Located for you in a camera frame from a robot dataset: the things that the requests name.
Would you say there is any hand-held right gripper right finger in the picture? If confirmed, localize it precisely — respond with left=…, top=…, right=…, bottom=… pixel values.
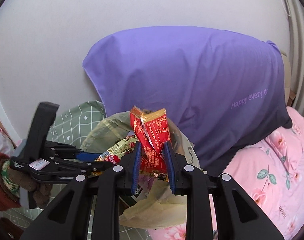
left=164, top=141, right=284, bottom=240

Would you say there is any red snack wrapper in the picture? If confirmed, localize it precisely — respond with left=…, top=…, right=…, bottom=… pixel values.
left=129, top=106, right=170, bottom=183

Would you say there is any white plastic bag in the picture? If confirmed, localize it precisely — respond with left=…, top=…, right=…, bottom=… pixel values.
left=0, top=124, right=17, bottom=155

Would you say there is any dark red clothing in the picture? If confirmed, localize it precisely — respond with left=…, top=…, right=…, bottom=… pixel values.
left=0, top=212, right=27, bottom=240

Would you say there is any green yellow snack wrapper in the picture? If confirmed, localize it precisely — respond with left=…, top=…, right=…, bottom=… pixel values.
left=93, top=136, right=137, bottom=178

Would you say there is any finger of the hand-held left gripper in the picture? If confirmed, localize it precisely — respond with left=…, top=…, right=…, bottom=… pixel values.
left=49, top=161, right=113, bottom=180
left=45, top=141, right=103, bottom=161

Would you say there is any pink floral blanket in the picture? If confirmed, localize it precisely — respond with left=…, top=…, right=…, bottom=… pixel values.
left=147, top=106, right=304, bottom=240

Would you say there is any green checked tablecloth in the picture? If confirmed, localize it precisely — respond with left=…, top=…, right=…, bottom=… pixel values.
left=14, top=101, right=152, bottom=240

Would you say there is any white curved panel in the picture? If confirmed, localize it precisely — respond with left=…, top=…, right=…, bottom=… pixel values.
left=0, top=75, right=22, bottom=145

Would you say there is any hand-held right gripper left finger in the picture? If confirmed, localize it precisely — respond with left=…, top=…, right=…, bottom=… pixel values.
left=19, top=141, right=143, bottom=240

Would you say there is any person's left hand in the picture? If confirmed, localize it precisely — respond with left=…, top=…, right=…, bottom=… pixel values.
left=17, top=177, right=53, bottom=208

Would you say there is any yellow plastic bin bag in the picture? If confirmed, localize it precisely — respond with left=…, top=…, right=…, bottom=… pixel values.
left=81, top=112, right=207, bottom=230

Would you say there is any striped grey curtain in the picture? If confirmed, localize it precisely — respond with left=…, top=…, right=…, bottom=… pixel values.
left=280, top=0, right=304, bottom=120

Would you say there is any purple cloth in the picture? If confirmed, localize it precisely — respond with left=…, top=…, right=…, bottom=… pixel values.
left=82, top=26, right=293, bottom=174

